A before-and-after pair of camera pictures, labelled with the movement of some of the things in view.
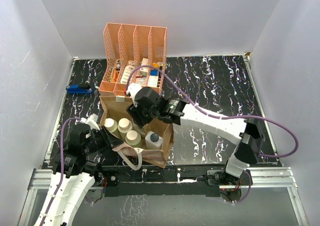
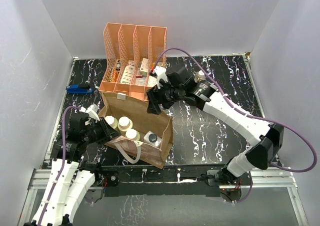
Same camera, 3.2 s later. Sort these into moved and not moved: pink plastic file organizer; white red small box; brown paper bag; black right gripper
Moved: black right gripper
Not moved: brown paper bag; pink plastic file organizer; white red small box
